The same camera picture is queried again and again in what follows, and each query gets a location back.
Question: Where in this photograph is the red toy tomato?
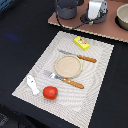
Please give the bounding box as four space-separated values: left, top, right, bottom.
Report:
43 86 58 100

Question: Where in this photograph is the small grey saucepan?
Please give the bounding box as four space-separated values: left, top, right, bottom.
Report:
80 9 108 24

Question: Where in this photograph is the round wooden plate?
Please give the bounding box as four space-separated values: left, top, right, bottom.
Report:
55 55 82 78

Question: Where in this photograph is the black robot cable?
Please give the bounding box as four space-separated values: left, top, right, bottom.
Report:
53 0 91 31

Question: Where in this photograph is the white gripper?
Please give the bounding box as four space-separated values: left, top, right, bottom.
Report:
88 0 107 19

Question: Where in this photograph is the beige woven placemat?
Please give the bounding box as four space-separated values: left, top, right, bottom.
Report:
12 31 113 128

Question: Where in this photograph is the white toy fish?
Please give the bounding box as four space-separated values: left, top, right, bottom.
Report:
27 75 39 95

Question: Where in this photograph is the cream bowl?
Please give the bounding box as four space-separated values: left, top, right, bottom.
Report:
117 4 128 31

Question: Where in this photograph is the grey pot with handles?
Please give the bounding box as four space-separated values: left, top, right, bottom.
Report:
55 0 84 19

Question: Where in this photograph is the wooden handled fork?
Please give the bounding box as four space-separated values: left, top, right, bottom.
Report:
43 70 84 89

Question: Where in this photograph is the yellow butter box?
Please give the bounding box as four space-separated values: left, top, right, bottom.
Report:
74 36 89 51

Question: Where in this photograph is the wooden handled knife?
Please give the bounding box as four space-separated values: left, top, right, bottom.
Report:
58 49 97 63

